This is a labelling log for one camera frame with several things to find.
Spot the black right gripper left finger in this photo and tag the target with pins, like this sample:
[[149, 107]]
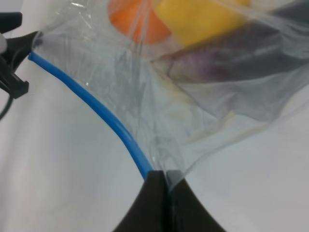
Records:
[[149, 212]]

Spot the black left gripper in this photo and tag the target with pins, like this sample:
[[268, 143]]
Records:
[[12, 52]]

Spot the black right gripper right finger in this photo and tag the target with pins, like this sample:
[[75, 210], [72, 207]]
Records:
[[186, 213]]

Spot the clear zip bag blue seal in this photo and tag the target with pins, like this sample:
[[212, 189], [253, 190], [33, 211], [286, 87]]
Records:
[[165, 124]]

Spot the orange fruit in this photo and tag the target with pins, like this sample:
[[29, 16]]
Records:
[[136, 20]]

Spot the yellow pear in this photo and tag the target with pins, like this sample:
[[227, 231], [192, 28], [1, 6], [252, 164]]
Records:
[[194, 21]]

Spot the dark purple eggplant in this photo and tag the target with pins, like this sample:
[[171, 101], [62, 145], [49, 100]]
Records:
[[253, 51]]

